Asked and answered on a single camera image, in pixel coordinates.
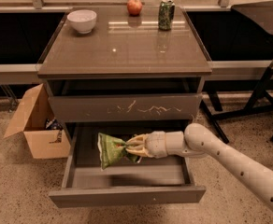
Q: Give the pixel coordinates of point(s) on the grey window ledge rail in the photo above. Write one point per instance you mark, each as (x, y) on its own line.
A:
(17, 74)

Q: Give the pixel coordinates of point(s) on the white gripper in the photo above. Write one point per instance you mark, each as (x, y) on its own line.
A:
(155, 144)

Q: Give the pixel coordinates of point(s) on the green jalapeno chip bag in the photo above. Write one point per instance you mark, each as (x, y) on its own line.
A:
(112, 150)

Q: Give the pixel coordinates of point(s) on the scratched grey top drawer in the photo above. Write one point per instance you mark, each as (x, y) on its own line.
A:
(125, 108)

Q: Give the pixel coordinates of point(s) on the black folding side table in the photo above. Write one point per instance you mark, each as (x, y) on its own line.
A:
(260, 100)

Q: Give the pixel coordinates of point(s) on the green soda can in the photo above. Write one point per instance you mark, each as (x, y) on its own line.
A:
(166, 14)

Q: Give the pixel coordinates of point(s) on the snack bags in box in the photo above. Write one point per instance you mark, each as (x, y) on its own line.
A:
(53, 124)

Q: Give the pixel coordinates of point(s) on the white ceramic bowl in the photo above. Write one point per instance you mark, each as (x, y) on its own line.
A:
(83, 21)

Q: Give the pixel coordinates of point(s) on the open cardboard box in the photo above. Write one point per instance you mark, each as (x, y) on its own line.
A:
(30, 119)

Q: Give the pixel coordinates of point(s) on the red apple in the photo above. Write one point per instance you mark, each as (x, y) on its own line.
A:
(134, 7)

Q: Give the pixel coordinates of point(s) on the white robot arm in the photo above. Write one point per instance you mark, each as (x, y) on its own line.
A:
(197, 140)

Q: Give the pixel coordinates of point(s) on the grey drawer cabinet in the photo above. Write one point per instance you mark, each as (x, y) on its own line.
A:
(125, 55)

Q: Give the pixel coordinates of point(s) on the open grey middle drawer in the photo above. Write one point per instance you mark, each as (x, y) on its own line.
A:
(151, 181)

